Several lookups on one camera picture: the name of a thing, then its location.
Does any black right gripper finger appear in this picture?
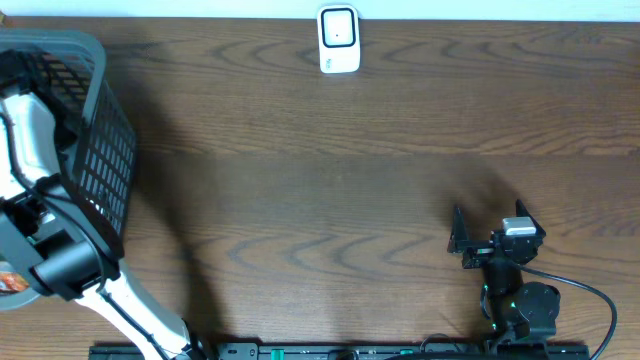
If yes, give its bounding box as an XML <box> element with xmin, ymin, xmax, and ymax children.
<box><xmin>447</xmin><ymin>206</ymin><xmax>470</xmax><ymax>254</ymax></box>
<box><xmin>515</xmin><ymin>199</ymin><xmax>546</xmax><ymax>238</ymax></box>

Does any orange tissue packet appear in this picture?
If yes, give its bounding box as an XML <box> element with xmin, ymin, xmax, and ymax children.
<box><xmin>0</xmin><ymin>271</ymin><xmax>29</xmax><ymax>294</ymax></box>

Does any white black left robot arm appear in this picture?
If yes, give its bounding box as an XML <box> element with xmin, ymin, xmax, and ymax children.
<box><xmin>1</xmin><ymin>47</ymin><xmax>211</xmax><ymax>359</ymax></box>

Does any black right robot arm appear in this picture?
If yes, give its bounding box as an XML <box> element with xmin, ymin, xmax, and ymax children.
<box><xmin>447</xmin><ymin>200</ymin><xmax>560</xmax><ymax>353</ymax></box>

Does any white barcode scanner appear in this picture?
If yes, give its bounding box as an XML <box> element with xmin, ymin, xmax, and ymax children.
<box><xmin>316</xmin><ymin>4</ymin><xmax>361</xmax><ymax>74</ymax></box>

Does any grey plastic shopping basket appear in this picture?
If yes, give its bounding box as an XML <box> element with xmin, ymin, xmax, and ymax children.
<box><xmin>1</xmin><ymin>29</ymin><xmax>137</xmax><ymax>311</ymax></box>

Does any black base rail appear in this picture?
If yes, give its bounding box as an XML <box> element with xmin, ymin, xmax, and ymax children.
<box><xmin>88</xmin><ymin>341</ymin><xmax>591</xmax><ymax>360</ymax></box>

